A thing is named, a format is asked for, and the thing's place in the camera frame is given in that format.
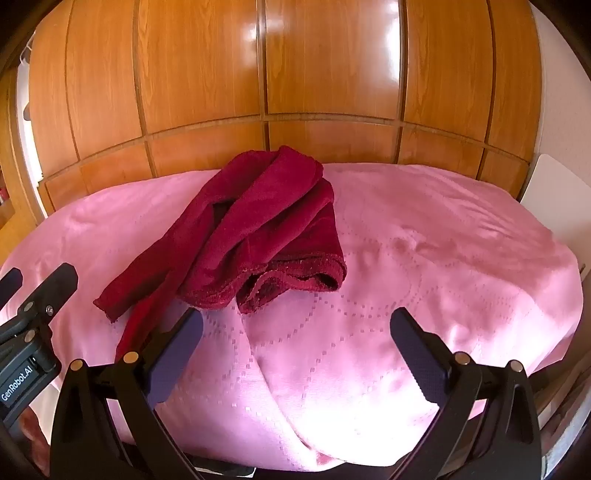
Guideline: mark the white board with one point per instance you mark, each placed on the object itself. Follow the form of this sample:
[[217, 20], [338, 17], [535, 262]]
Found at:
[[556, 198]]

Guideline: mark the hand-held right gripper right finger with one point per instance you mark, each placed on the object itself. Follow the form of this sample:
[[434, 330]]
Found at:
[[418, 350]]

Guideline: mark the pink quilted bedspread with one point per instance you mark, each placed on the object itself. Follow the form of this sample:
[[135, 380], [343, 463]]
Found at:
[[369, 286]]

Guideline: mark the wooden wardrobe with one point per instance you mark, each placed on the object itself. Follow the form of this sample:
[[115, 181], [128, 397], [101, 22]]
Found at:
[[277, 78]]

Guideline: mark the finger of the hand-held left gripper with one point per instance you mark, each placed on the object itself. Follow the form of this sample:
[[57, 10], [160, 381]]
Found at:
[[11, 279], [57, 284]]

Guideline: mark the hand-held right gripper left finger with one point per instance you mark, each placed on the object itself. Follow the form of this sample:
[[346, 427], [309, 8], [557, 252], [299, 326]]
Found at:
[[178, 350]]

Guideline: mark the person's left hand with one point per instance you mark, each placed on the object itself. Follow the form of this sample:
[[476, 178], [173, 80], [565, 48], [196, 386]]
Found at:
[[32, 427]]

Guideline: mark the dark red fleece garment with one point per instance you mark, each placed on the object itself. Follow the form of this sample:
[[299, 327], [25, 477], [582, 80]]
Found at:
[[272, 221]]

